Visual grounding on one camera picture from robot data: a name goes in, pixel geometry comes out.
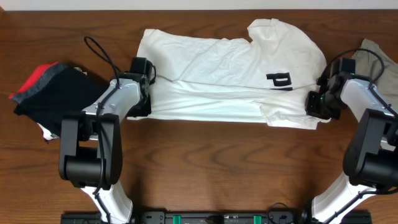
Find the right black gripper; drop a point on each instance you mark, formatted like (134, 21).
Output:
(311, 108)

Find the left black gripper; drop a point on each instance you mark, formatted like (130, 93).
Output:
(144, 104)

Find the white printed t-shirt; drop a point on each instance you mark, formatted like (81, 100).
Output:
(263, 79)

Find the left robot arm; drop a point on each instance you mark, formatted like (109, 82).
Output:
(91, 155)

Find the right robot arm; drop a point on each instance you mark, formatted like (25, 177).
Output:
(370, 161)

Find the grey garment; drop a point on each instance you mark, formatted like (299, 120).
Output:
(368, 65)

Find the black folded garment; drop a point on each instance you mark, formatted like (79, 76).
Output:
(61, 89)

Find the white green folded garment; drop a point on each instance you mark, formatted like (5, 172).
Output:
(47, 135)

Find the red folded garment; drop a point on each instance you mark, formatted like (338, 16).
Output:
(33, 78)

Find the black mounting rail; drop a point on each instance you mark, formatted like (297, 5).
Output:
(276, 215)

